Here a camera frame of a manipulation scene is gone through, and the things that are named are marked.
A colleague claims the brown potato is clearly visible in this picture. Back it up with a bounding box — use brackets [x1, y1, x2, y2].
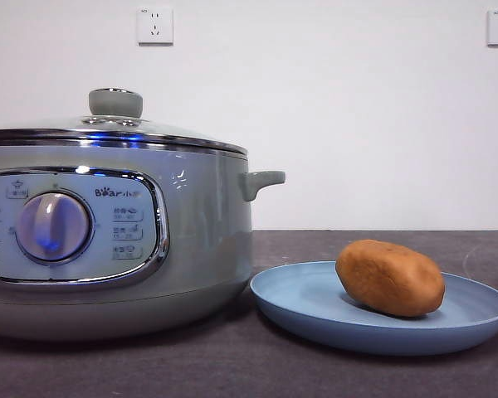
[334, 239, 447, 319]

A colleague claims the glass lid with grey knob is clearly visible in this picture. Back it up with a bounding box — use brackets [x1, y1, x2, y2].
[0, 87, 249, 158]

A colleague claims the grey-green electric steamer pot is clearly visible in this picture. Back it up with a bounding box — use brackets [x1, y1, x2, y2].
[0, 143, 286, 342]

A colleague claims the light blue round plate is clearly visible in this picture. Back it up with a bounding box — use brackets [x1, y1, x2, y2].
[249, 260, 498, 357]

